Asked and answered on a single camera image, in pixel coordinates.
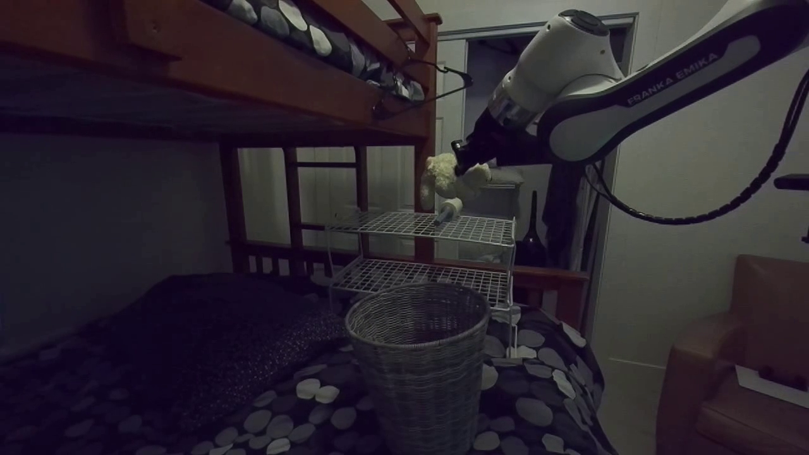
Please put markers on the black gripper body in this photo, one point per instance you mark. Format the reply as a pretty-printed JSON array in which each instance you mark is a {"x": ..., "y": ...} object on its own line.
[{"x": 491, "y": 142}]

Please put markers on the white teddy bear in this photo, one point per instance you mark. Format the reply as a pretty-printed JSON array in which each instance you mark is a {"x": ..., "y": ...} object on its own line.
[{"x": 446, "y": 178}]

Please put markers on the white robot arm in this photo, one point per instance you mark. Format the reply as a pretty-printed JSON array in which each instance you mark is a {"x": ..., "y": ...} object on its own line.
[{"x": 568, "y": 96}]

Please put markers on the grey woven wicker basket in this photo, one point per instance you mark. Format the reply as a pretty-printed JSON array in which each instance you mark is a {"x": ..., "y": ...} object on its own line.
[{"x": 420, "y": 356}]

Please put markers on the black spotted bed cover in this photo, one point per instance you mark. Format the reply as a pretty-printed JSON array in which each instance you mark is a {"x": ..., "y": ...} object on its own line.
[{"x": 542, "y": 396}]

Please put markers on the small white bottle on shelf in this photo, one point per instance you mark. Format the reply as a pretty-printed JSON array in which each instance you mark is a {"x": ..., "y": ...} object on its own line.
[{"x": 449, "y": 210}]

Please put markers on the upper bunk spotted bedding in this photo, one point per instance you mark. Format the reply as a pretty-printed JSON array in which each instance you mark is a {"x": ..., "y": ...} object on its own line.
[{"x": 322, "y": 39}]

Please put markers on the brown armchair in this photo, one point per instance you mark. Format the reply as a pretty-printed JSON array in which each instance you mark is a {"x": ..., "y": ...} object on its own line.
[{"x": 736, "y": 382}]

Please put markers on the white paper on armchair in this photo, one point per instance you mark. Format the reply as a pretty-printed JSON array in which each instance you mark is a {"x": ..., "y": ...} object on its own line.
[{"x": 752, "y": 381}]

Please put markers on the dark speckled pillow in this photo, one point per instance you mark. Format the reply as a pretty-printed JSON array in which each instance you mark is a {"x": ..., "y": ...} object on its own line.
[{"x": 207, "y": 345}]

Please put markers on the white wire shelf rack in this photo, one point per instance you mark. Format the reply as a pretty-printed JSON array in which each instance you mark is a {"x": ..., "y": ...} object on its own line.
[{"x": 412, "y": 245}]

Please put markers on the wooden bunk bed frame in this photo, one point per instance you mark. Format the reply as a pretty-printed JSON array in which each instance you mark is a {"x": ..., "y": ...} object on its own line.
[{"x": 204, "y": 72}]

